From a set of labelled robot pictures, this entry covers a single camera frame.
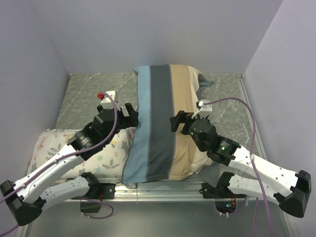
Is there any striped blue grey pillowcase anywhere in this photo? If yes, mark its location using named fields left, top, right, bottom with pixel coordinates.
left=121, top=65, right=213, bottom=184

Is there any white pillow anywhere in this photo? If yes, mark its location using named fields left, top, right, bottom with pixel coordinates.
left=191, top=148, right=213, bottom=173

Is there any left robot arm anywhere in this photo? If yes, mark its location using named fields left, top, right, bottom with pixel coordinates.
left=0, top=103, right=139, bottom=226

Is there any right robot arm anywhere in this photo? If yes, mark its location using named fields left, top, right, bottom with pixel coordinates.
left=170, top=111, right=312, bottom=218

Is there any floral patterned pillow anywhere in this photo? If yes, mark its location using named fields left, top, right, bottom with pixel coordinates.
left=26, top=127, right=135, bottom=185

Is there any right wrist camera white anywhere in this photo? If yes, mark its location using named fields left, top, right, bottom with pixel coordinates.
left=192, top=100, right=212, bottom=119

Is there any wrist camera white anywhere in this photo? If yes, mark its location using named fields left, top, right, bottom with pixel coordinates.
left=192, top=100, right=212, bottom=119
left=97, top=91, right=119, bottom=109

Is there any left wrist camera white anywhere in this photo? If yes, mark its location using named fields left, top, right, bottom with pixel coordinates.
left=97, top=91, right=119, bottom=109

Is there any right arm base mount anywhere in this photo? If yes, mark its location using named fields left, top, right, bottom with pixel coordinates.
left=199, top=183, right=247, bottom=217

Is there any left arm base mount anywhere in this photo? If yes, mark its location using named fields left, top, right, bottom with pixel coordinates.
left=79, top=183, right=116, bottom=214

